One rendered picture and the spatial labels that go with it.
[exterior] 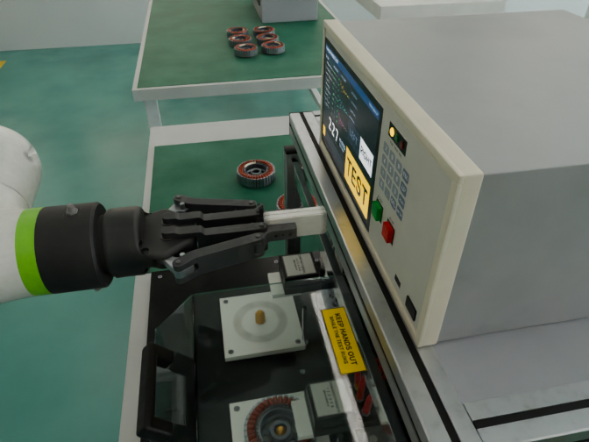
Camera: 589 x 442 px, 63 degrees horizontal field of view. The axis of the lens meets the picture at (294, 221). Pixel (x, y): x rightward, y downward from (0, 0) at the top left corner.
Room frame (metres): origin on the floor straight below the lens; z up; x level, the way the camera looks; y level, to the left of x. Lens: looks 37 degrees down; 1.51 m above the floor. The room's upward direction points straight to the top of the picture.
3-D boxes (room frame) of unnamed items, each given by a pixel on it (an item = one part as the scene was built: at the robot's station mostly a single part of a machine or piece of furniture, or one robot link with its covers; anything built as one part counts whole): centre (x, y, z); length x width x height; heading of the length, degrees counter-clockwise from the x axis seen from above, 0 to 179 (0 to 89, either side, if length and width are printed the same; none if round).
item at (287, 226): (0.40, 0.02, 1.18); 0.05 x 0.03 x 0.01; 101
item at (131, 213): (0.40, 0.15, 1.18); 0.09 x 0.08 x 0.07; 101
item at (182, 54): (2.88, 0.29, 0.38); 1.85 x 1.10 x 0.75; 11
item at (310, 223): (0.43, 0.00, 1.18); 0.07 x 0.01 x 0.03; 101
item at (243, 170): (1.20, 0.11, 0.77); 0.11 x 0.11 x 0.04
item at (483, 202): (0.56, -0.27, 1.22); 0.44 x 0.39 x 0.20; 11
